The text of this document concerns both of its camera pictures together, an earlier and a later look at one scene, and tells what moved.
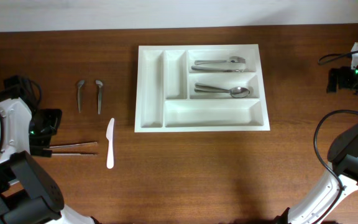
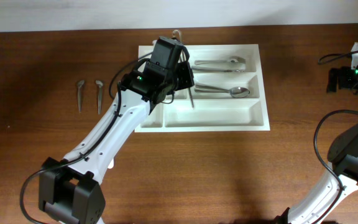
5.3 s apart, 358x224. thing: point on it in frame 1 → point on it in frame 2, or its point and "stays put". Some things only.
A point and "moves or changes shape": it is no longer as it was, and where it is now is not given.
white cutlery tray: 200,88 stays put
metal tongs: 71,154 → 183,56
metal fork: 232,59 stays put
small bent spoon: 100,84 stays put
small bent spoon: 79,84 stays put
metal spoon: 238,92 stays put
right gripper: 343,71 stays put
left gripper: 56,115 → 189,80
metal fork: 226,68 moves or changes shape
